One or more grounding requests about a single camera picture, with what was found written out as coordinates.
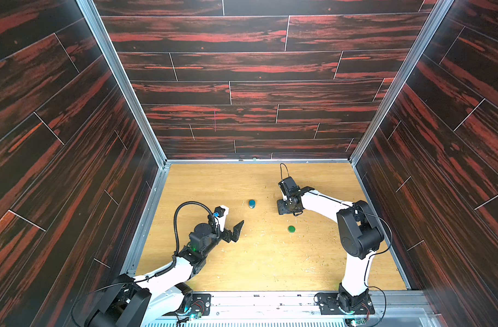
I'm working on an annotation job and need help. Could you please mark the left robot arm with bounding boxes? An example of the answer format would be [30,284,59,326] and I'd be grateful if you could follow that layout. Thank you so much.
[83,218,244,326]

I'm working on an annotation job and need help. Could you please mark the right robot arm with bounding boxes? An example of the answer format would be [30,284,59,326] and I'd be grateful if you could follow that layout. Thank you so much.
[277,177,385,315]

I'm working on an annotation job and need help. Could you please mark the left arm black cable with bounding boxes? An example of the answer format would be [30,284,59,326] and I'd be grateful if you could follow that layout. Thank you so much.
[166,201,215,271]

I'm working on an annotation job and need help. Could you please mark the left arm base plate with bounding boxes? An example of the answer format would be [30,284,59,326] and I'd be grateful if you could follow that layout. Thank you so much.
[163,292,212,319]

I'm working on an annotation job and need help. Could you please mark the front aluminium rail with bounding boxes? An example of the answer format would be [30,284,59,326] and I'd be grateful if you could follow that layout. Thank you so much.
[146,291,442,326]

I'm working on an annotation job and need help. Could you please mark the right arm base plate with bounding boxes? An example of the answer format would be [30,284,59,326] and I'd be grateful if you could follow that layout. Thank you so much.
[314,292,375,316]

